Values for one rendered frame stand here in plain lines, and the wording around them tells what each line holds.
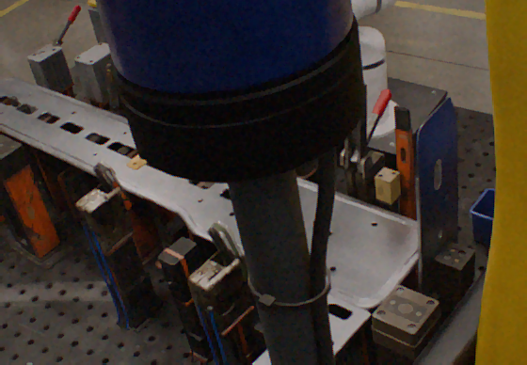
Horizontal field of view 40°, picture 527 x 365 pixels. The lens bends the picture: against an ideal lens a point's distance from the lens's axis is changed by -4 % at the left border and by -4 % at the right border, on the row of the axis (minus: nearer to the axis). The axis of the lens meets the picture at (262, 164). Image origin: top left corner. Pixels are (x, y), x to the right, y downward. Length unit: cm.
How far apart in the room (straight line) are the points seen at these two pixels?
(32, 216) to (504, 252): 162
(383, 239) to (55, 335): 81
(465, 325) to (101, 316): 137
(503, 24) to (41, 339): 157
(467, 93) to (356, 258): 237
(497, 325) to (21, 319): 154
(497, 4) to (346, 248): 106
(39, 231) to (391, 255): 96
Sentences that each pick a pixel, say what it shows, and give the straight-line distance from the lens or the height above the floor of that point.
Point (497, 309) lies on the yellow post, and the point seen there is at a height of 161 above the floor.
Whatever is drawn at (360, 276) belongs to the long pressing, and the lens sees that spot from 127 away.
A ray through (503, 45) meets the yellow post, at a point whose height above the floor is 176.
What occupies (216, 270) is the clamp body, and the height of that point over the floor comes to 104.
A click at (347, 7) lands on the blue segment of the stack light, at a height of 182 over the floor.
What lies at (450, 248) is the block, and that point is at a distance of 120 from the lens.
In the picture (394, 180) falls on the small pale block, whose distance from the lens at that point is 137.
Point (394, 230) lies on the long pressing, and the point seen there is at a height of 100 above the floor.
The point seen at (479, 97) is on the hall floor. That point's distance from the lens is 358.
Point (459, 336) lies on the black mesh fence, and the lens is 46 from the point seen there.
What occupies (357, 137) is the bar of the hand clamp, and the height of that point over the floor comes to 111.
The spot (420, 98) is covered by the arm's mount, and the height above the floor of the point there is 80.
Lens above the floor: 190
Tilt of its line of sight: 36 degrees down
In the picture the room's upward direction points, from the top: 11 degrees counter-clockwise
